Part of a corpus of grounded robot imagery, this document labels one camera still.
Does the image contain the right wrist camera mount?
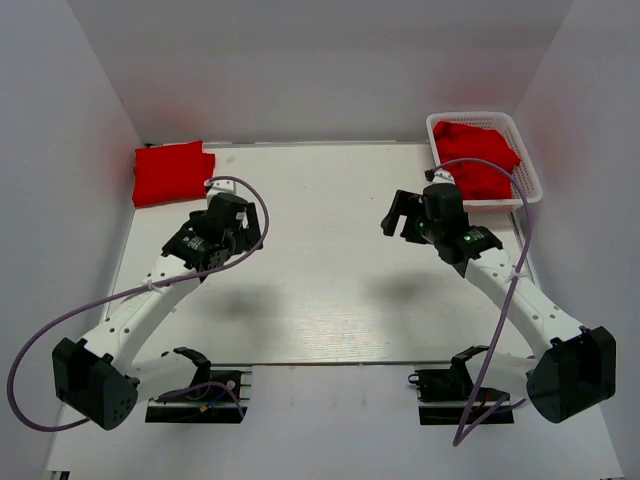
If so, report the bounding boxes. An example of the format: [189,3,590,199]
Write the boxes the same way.
[424,168,456,186]

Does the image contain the red shirts in basket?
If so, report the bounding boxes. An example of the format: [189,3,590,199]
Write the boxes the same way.
[433,121,521,201]

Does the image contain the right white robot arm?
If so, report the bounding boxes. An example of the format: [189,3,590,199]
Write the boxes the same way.
[381,183,616,423]

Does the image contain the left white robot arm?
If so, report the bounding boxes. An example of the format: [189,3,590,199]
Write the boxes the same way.
[52,193,261,430]

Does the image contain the white plastic basket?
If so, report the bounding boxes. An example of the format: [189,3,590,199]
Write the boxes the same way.
[426,111,542,213]

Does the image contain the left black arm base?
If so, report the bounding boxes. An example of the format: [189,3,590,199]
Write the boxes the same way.
[145,347,252,424]

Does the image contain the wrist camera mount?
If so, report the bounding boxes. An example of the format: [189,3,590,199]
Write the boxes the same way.
[424,168,456,186]
[205,179,237,202]

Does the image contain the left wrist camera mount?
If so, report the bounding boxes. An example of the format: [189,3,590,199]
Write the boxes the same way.
[205,179,237,202]

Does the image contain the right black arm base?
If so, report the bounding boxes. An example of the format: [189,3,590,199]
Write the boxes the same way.
[407,346,514,426]

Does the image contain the folded red t shirt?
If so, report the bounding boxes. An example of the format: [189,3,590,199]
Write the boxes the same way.
[132,140,216,208]

